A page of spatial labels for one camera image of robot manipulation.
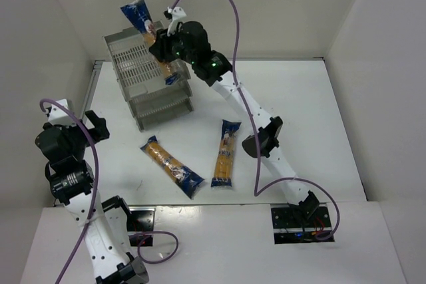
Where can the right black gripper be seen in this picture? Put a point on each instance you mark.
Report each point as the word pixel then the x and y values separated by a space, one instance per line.
pixel 161 48

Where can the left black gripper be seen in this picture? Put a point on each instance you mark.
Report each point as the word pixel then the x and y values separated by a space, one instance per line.
pixel 94 128

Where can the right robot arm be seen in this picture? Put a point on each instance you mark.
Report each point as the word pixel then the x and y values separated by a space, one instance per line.
pixel 190 44

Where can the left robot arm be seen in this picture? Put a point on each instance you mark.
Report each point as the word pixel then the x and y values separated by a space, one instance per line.
pixel 63 142

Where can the grey stacked tray shelf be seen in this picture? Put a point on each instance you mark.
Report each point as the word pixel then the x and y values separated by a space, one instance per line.
pixel 151 101

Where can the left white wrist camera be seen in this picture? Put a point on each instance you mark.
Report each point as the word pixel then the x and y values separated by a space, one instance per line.
pixel 56 116

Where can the aluminium rail left edge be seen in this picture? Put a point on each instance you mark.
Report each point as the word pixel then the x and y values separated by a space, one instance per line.
pixel 89 94

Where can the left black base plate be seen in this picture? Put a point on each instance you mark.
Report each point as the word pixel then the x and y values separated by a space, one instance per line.
pixel 141 219

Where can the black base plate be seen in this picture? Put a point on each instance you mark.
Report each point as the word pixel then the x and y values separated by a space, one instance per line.
pixel 291 230
pixel 141 219

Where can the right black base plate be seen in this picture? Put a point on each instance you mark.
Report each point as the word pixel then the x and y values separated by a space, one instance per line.
pixel 291 230

